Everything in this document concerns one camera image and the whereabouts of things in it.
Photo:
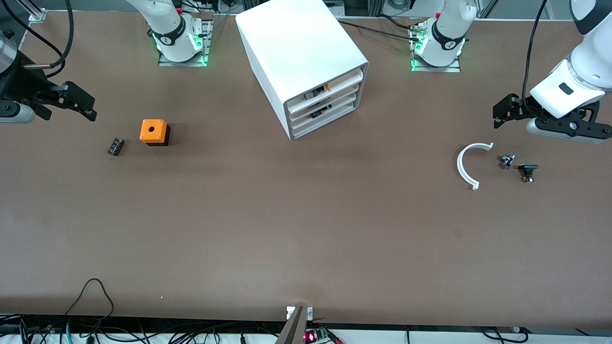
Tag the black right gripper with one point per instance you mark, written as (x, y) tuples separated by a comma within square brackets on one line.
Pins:
[(21, 85)]

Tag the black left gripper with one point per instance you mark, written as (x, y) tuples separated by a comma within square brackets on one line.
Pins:
[(520, 108)]

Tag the white uppermost cabinet drawer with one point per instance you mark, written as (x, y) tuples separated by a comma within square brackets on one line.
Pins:
[(344, 83)]

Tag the orange push button blue body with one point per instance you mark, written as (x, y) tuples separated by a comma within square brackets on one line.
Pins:
[(316, 93)]

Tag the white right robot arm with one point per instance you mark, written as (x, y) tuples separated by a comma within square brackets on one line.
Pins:
[(169, 28)]

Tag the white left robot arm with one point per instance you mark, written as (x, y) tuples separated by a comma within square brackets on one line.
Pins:
[(583, 71)]

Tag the white lowest cabinet drawer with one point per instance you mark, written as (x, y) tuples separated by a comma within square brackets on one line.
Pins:
[(325, 123)]

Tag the small grey metal part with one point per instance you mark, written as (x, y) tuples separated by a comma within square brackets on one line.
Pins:
[(507, 161)]

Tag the black cylindrical capacitor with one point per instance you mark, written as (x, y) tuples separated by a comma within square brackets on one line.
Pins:
[(115, 146)]

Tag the orange box with hole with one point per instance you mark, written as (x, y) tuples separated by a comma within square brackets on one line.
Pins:
[(153, 130)]

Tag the small black electrical part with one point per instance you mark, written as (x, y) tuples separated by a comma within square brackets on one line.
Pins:
[(319, 113)]

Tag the circuit board with red light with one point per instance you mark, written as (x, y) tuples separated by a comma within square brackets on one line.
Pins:
[(318, 335)]

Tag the small black switch part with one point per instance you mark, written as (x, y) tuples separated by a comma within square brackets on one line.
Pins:
[(528, 169)]

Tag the white curved plastic bracket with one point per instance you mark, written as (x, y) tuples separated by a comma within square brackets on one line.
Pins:
[(460, 165)]

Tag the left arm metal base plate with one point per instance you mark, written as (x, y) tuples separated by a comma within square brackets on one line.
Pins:
[(437, 69)]

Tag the aluminium frame profile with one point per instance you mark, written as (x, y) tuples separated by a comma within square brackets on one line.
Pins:
[(38, 12)]

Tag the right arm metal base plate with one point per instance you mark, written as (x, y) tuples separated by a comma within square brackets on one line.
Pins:
[(206, 40)]

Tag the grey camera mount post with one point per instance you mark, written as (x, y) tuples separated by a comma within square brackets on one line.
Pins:
[(294, 327)]

